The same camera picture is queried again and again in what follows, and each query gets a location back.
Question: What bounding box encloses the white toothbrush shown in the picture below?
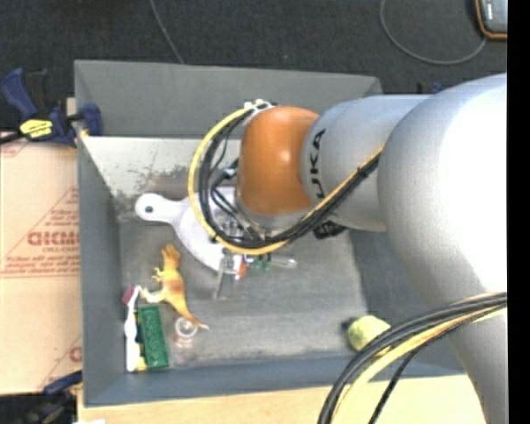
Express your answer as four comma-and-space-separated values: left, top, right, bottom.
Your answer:
122, 284, 142, 373

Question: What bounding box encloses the orange toy dinosaur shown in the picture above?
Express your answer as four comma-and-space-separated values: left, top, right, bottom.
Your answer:
150, 243, 211, 332

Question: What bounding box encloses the clear glass cup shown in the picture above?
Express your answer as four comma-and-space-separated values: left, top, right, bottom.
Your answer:
172, 316, 201, 349

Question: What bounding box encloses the black cylinder on white bracket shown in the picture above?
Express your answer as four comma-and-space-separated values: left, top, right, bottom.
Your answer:
312, 219, 350, 241

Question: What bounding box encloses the brown cardboard board, red print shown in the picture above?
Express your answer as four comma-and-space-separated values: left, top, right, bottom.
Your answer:
0, 131, 85, 398

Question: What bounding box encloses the dark green flat block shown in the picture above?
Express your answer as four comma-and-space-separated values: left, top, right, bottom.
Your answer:
135, 304, 170, 369

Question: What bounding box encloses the white plastic paddle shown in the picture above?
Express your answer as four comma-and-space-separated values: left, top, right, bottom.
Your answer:
133, 192, 239, 271

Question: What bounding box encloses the grey metal bin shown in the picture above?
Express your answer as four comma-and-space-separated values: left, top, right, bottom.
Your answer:
73, 59, 466, 408

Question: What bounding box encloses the yellow-green ball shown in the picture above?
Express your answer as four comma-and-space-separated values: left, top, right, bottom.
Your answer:
343, 314, 393, 353

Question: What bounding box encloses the clear glass vial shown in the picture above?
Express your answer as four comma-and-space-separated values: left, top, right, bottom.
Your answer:
269, 255, 299, 270

